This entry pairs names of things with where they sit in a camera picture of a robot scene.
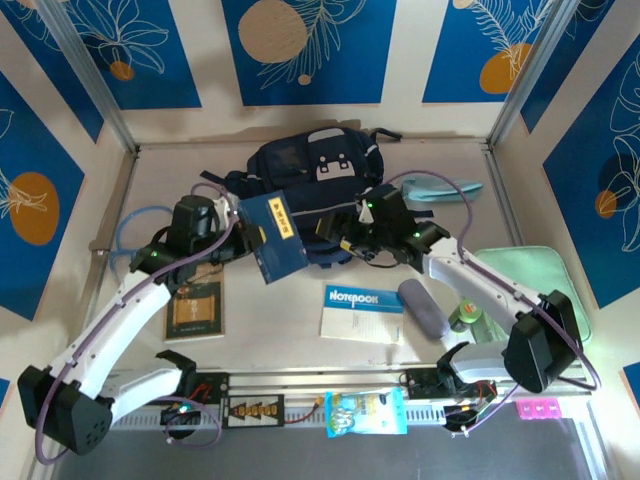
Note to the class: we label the dark blue yellow-label book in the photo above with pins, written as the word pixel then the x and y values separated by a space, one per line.
pixel 280 250

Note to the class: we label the light teal pencil pouch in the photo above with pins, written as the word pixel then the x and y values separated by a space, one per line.
pixel 440 192

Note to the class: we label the navy blue backpack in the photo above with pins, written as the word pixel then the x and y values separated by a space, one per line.
pixel 320 155

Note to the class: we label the white blue notebook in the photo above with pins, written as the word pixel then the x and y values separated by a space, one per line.
pixel 360 320

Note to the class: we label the dark book gold print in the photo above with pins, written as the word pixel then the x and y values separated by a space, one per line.
pixel 195 315

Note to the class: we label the grey glasses case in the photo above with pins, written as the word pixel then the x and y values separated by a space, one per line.
pixel 422 307

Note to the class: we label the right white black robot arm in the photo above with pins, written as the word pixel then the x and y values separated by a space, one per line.
pixel 480 285

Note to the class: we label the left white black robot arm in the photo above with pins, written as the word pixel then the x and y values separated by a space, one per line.
pixel 120 320

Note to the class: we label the small green bottle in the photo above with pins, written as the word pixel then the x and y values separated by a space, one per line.
pixel 465 315

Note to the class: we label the mint green zip case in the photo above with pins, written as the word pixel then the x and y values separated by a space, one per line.
pixel 530 270

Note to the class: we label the blue snack packet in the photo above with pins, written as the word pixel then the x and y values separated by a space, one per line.
pixel 365 412

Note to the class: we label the black power distribution board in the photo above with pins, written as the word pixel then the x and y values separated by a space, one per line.
pixel 252 411

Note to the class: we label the pink pill box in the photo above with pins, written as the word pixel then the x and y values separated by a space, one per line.
pixel 537 408

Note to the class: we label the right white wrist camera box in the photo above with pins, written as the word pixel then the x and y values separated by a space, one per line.
pixel 366 214

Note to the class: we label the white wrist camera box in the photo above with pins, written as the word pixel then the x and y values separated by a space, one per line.
pixel 223 207
pixel 366 214

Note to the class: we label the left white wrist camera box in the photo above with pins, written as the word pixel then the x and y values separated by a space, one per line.
pixel 223 207

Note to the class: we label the aluminium frame rail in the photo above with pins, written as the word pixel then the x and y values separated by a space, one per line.
pixel 310 382

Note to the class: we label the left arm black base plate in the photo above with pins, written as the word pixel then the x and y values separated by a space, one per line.
pixel 215 385

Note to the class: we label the blue floral wall poster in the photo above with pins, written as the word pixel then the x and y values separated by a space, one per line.
pixel 165 60
pixel 62 70
pixel 450 50
pixel 30 150
pixel 350 65
pixel 575 200
pixel 570 70

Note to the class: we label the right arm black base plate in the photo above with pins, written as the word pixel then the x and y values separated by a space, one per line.
pixel 420 385

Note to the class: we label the aluminium frame post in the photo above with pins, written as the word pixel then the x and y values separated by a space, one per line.
pixel 530 75
pixel 90 75

